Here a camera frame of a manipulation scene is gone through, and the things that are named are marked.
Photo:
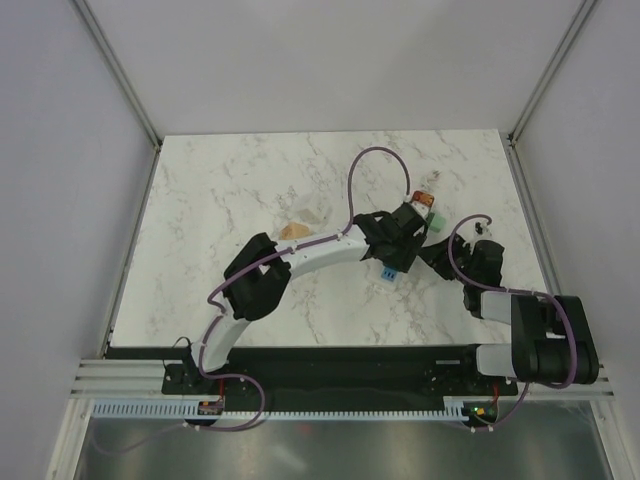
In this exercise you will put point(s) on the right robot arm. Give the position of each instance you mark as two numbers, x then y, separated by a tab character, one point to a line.
550	338

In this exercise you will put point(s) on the beige cube plug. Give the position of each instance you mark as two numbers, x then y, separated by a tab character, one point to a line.
294	230

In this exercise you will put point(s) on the white power strip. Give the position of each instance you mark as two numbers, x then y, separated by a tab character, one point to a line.
384	277

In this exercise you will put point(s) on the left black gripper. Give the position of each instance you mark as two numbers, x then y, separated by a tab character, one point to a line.
403	261

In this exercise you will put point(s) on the red cube plug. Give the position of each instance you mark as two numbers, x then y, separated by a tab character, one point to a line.
422	200

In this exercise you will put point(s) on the green cube plug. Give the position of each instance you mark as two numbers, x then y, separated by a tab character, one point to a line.
435	222

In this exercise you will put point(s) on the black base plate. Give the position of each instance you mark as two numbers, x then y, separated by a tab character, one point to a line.
340	379

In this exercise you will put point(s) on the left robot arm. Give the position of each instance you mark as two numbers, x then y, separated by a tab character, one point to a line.
257	278

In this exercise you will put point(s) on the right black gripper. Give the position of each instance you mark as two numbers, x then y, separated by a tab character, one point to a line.
434	255

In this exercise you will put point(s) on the aluminium frame rail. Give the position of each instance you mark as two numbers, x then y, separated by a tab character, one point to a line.
143	380

